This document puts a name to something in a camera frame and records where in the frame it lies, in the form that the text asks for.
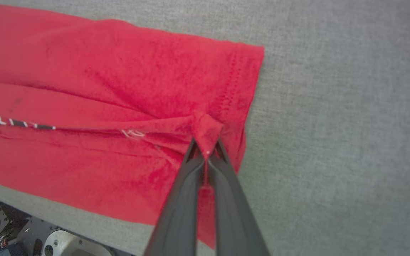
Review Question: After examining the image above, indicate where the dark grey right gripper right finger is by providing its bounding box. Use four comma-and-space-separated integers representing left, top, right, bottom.
207, 138, 270, 256

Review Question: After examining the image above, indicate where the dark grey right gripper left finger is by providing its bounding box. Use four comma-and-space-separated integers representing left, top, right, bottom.
144, 138, 206, 256

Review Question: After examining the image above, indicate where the red shirt with white sleeve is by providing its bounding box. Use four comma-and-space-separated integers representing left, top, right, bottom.
0, 2, 265, 249

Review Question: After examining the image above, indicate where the grey fabric sofa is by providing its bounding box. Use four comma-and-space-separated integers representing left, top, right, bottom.
0, 0, 410, 256

